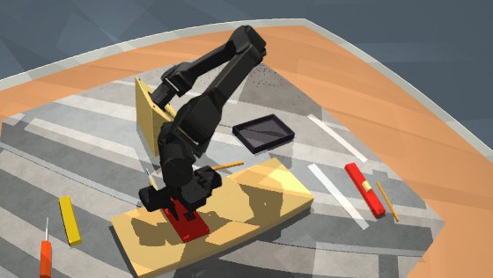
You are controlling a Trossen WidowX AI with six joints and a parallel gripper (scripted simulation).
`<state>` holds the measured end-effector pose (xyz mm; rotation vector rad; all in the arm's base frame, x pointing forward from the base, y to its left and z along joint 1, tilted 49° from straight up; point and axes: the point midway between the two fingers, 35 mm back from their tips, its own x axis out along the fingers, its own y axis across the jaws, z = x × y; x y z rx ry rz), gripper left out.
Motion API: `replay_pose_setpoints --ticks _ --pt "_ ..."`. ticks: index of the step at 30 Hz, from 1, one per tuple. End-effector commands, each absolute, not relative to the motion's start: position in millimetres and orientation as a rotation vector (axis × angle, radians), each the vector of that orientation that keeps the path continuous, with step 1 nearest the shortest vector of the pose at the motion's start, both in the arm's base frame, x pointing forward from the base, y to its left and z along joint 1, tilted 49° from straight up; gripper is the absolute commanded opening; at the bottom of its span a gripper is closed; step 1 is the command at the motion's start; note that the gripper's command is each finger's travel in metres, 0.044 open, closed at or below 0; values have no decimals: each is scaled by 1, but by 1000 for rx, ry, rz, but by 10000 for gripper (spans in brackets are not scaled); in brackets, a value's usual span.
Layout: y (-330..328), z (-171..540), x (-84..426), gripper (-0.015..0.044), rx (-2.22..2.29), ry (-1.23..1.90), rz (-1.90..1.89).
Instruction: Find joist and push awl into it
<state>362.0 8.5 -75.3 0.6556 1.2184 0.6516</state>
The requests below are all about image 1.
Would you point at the yellow flat bar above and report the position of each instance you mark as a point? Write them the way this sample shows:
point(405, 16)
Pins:
point(70, 221)

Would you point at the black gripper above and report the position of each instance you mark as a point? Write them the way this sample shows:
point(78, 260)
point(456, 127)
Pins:
point(155, 200)

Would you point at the red spirit level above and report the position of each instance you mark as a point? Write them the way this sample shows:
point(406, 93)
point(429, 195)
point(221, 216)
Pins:
point(365, 190)

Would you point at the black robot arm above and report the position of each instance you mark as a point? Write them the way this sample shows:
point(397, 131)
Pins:
point(200, 116)

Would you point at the off-white flat bar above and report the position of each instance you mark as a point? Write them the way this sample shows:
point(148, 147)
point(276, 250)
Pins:
point(337, 137)
point(338, 196)

